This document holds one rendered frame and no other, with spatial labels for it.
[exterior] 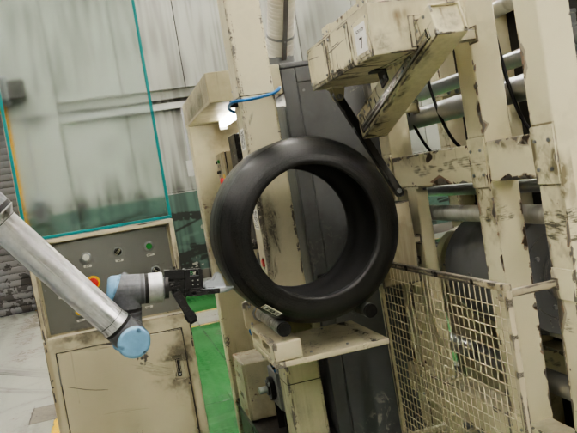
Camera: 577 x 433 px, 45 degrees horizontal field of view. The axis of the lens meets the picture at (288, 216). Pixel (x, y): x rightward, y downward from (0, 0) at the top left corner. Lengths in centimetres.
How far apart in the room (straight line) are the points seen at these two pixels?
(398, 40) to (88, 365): 165
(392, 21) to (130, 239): 136
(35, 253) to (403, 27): 116
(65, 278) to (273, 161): 67
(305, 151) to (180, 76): 951
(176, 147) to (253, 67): 893
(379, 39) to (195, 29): 984
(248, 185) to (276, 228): 45
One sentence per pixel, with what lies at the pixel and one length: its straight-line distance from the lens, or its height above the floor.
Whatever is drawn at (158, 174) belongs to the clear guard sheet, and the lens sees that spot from 279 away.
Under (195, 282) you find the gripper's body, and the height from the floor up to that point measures 108.
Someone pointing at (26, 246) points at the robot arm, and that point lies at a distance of 195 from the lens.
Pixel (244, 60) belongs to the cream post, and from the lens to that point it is 252.
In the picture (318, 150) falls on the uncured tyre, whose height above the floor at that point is 141.
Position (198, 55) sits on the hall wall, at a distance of 1167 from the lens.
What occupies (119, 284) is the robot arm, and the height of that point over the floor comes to 112.
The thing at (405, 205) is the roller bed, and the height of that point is 118.
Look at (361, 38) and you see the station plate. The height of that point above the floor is 170.
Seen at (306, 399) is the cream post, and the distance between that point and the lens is 261.
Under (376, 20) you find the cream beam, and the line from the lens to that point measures 200.
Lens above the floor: 134
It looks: 3 degrees down
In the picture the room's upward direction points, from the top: 9 degrees counter-clockwise
